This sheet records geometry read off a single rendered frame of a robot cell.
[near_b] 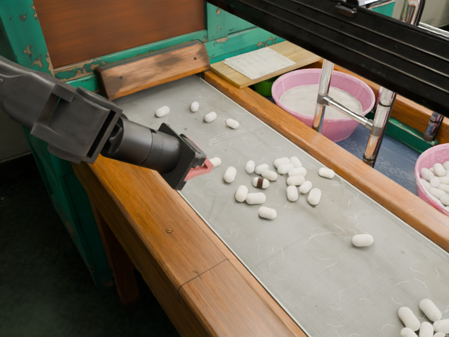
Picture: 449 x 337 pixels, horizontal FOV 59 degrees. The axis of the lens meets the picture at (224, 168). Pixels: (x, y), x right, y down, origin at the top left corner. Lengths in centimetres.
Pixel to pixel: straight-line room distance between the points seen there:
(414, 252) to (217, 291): 35
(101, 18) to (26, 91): 55
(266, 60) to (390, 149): 43
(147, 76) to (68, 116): 57
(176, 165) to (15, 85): 23
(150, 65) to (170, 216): 46
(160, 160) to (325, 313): 33
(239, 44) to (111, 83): 43
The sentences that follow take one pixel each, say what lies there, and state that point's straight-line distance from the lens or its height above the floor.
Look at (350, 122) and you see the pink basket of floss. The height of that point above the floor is 75.
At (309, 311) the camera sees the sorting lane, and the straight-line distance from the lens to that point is 65.
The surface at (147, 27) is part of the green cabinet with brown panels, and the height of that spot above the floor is 92.
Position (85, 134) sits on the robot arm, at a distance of 50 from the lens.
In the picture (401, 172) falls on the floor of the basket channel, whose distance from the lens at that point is 104.
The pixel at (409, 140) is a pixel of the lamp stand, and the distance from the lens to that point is 112.
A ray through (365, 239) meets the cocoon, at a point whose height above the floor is 76.
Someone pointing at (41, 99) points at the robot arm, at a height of 106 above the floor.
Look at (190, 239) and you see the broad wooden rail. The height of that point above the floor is 76.
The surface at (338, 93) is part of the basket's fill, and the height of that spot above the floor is 73.
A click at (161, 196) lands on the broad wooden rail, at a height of 76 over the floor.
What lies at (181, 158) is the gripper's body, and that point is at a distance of 59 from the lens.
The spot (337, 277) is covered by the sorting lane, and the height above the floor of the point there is 74.
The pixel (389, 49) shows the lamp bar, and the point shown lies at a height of 108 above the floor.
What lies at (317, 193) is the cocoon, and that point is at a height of 76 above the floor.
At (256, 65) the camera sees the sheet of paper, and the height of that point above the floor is 78.
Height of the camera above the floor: 130
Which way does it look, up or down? 40 degrees down
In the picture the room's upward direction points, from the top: straight up
